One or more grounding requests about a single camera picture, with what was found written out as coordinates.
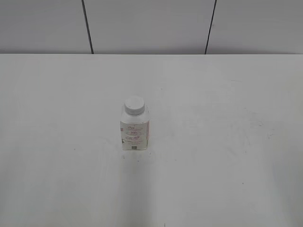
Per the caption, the white square plastic bottle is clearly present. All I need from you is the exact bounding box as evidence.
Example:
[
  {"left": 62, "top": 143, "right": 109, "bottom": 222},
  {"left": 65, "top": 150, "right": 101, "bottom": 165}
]
[{"left": 120, "top": 105, "right": 150, "bottom": 150}]

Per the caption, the white round bottle cap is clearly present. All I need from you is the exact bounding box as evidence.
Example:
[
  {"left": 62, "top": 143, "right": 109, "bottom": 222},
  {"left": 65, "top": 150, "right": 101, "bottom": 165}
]
[{"left": 124, "top": 96, "right": 145, "bottom": 116}]

